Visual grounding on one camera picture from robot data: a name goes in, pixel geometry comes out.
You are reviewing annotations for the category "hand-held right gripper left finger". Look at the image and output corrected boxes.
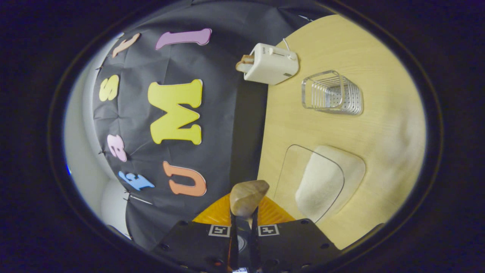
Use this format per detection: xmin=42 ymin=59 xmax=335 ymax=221
xmin=152 ymin=193 xmax=240 ymax=273

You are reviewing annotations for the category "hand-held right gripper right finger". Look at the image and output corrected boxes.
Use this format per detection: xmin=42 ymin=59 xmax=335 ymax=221
xmin=250 ymin=194 xmax=341 ymax=273

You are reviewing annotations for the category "wooden spoon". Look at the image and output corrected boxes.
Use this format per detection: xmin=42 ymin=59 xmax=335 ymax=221
xmin=229 ymin=180 xmax=270 ymax=228

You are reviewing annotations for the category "clear chopstick holder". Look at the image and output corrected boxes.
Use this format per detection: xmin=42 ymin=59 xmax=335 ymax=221
xmin=301 ymin=70 xmax=363 ymax=115

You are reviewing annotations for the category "clear glass dish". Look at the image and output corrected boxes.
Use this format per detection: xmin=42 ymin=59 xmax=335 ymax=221
xmin=274 ymin=144 xmax=366 ymax=224

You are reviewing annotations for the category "white toaster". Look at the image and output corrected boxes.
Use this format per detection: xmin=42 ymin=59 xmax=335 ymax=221
xmin=244 ymin=43 xmax=300 ymax=85

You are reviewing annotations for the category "toasted bread slice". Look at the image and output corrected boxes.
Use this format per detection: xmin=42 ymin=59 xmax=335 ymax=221
xmin=236 ymin=54 xmax=255 ymax=72

